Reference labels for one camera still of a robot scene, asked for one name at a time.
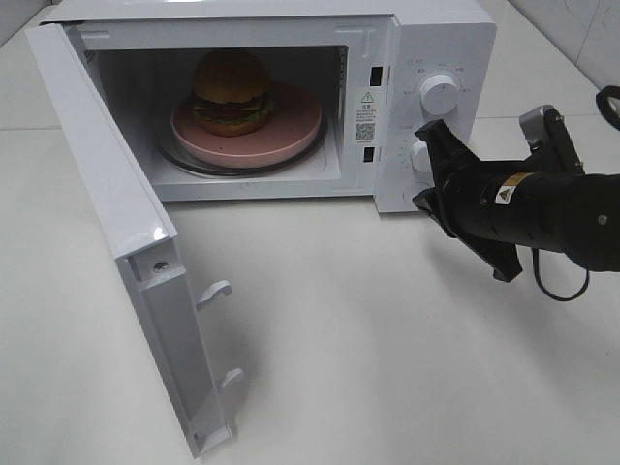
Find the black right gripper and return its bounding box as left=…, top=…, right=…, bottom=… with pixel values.
left=412, top=108, right=584, bottom=281

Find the round white door release button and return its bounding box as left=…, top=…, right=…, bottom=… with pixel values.
left=403, top=183, right=431, bottom=210

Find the white microwave knob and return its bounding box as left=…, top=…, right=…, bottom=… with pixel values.
left=418, top=71, right=460, bottom=116
left=411, top=140, right=432, bottom=173

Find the pink plate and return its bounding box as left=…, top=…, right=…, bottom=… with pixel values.
left=170, top=82, right=323, bottom=169

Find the burger with lettuce and tomato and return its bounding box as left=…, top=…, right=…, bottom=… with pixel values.
left=191, top=48, right=275, bottom=137

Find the white microwave door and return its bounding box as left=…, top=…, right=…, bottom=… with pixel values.
left=26, top=23, right=244, bottom=457

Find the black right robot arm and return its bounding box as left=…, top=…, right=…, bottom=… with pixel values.
left=413, top=105, right=619, bottom=282

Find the white microwave oven body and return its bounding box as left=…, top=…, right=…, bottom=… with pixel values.
left=37, top=1, right=496, bottom=213

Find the glass microwave turntable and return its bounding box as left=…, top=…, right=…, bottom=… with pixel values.
left=154, top=115, right=329, bottom=180

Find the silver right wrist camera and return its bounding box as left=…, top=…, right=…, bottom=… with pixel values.
left=519, top=105, right=554, bottom=153

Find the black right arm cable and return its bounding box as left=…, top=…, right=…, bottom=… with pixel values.
left=531, top=84, right=620, bottom=302

